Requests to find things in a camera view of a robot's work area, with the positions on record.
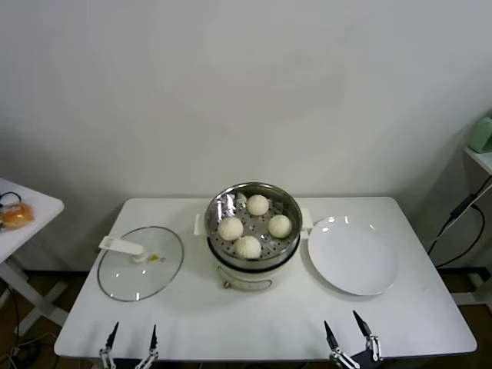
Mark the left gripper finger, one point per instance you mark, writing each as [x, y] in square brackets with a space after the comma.
[154, 338]
[113, 336]

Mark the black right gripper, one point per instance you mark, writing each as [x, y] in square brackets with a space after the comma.
[365, 359]

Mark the white steamed baozi bun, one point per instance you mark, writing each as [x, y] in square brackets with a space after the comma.
[230, 229]
[248, 247]
[280, 225]
[257, 205]

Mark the stainless steel steamer basket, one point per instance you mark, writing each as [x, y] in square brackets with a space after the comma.
[269, 249]

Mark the white round plate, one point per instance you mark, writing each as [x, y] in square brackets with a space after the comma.
[353, 257]

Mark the white electric cooker pot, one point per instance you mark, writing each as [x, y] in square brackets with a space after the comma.
[246, 280]

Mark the white side table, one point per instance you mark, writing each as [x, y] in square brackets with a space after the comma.
[40, 203]

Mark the orange bread in bag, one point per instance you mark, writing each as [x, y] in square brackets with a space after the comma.
[17, 216]

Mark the white shelf stand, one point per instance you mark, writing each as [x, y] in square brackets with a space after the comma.
[481, 157]

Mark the mint green appliance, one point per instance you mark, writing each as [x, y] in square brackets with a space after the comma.
[482, 134]

